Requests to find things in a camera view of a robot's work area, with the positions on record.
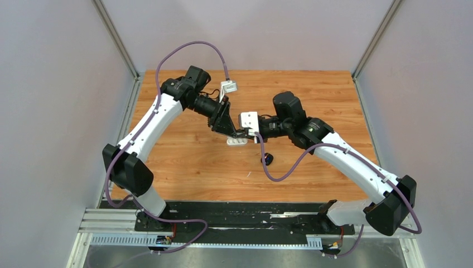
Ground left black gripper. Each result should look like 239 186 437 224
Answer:
187 94 237 138

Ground white earbud charging case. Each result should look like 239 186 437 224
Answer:
226 137 248 147

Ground black earbud charging case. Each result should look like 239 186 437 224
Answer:
261 152 274 165

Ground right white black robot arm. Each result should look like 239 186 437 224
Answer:
239 92 422 236

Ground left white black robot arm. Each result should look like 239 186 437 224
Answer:
102 66 238 231

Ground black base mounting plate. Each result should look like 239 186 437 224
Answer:
99 199 394 246

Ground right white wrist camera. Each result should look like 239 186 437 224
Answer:
238 111 259 136

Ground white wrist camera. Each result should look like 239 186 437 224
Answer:
238 111 259 136
219 80 238 102

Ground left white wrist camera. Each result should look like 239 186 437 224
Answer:
219 80 238 102

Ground left aluminium frame post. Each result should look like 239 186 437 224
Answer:
91 0 141 80

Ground aluminium frame post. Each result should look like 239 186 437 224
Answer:
351 0 404 81
91 0 141 80

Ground grey slotted cable duct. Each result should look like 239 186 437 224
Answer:
90 233 324 250

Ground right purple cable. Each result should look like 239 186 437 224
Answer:
255 132 423 259

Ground right aluminium frame post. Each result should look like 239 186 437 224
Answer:
351 0 404 81

